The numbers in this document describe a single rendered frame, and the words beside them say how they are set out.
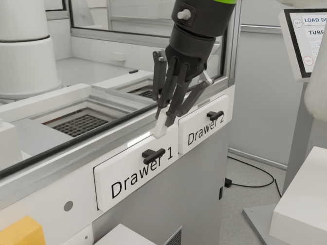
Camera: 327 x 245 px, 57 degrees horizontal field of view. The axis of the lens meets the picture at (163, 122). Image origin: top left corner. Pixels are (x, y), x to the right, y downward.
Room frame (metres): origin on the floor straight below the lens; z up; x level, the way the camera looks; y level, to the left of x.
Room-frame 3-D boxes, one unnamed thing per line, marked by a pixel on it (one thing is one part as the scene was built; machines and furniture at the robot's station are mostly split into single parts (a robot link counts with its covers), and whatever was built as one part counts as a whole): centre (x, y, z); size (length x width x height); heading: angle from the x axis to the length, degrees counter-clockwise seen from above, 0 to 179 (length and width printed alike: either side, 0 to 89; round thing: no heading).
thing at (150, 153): (0.63, 0.03, 0.91); 0.07 x 0.04 x 0.01; 143
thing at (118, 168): (0.64, 0.05, 0.87); 0.29 x 0.02 x 0.11; 143
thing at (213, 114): (0.88, -0.16, 0.91); 0.07 x 0.04 x 0.01; 143
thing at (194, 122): (0.89, -0.14, 0.87); 0.29 x 0.02 x 0.11; 143
